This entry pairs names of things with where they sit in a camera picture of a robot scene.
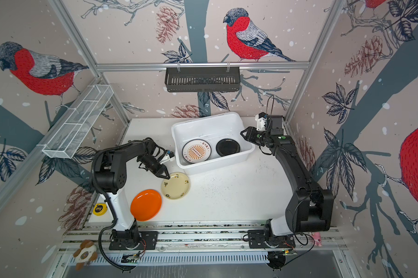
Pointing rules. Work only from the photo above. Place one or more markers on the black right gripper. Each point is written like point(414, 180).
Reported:
point(252, 134)

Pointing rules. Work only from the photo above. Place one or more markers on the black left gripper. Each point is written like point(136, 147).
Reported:
point(161, 170)

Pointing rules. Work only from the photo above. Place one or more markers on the cream yellow plate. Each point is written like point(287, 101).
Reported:
point(176, 187)

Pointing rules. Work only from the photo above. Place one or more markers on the black plate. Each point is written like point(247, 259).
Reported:
point(227, 147)

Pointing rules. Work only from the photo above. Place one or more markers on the orange plate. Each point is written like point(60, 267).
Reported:
point(146, 205)

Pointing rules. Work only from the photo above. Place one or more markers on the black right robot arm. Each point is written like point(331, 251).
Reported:
point(310, 208)

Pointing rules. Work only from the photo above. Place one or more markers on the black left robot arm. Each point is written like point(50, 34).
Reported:
point(109, 175)

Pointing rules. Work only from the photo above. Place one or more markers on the white plastic bin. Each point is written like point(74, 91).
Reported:
point(211, 129)

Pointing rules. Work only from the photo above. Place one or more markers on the yellow tape measure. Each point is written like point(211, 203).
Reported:
point(100, 209)

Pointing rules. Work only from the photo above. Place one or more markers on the brown white plush toy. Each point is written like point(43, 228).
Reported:
point(86, 254)

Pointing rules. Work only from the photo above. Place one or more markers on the pink plush toy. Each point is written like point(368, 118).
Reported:
point(317, 238)

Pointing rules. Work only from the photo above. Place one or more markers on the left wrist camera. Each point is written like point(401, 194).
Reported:
point(168, 156)

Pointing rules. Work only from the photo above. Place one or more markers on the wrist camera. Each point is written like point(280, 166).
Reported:
point(168, 156)
point(261, 121)

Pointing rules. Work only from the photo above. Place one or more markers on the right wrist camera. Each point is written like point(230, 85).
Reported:
point(261, 121)

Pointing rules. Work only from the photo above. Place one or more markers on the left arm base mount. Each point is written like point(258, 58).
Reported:
point(127, 241)

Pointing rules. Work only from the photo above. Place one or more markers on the black hanging wire basket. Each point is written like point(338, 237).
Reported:
point(202, 79)

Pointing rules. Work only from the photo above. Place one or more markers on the white wire mesh shelf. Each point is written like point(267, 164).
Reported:
point(80, 119)

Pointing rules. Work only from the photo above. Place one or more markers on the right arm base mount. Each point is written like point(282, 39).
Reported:
point(264, 239)

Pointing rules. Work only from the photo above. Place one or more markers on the aluminium horizontal rail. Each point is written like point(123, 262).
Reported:
point(268, 65)

